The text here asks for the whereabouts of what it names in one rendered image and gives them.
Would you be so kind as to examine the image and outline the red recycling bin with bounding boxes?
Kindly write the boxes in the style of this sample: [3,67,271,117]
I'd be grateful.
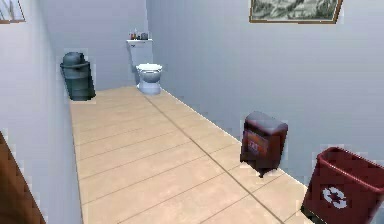
[300,146,384,224]

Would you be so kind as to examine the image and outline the dark grey metal trash can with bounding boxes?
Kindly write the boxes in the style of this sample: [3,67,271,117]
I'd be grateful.
[59,51,97,102]

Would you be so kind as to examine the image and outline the brown wooden door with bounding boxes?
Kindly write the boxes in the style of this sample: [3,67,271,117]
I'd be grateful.
[0,131,47,224]

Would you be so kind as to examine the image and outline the white toilet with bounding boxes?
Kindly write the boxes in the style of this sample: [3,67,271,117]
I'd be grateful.
[126,38,164,96]

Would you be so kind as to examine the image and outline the framed landscape picture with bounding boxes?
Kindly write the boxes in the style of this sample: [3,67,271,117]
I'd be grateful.
[248,0,344,25]

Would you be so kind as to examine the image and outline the framed picture with wooden frame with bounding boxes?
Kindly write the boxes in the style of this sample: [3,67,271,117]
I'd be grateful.
[0,0,27,25]

